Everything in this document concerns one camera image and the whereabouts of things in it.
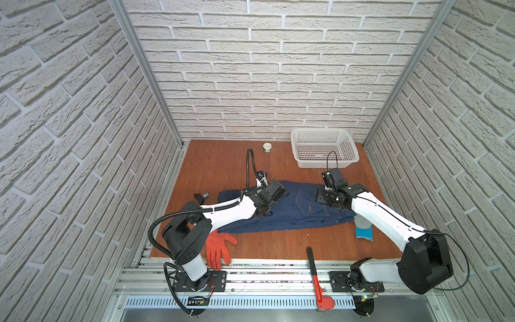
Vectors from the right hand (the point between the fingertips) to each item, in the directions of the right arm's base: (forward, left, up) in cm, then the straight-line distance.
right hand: (321, 195), depth 86 cm
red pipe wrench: (-38, +7, -9) cm, 40 cm away
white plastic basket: (+37, -6, -9) cm, 39 cm away
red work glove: (-15, +47, -10) cm, 50 cm away
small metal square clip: (+9, +55, -9) cm, 57 cm away
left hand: (+5, +22, -1) cm, 22 cm away
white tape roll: (+40, +20, -9) cm, 45 cm away
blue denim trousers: (-1, +8, -9) cm, 12 cm away
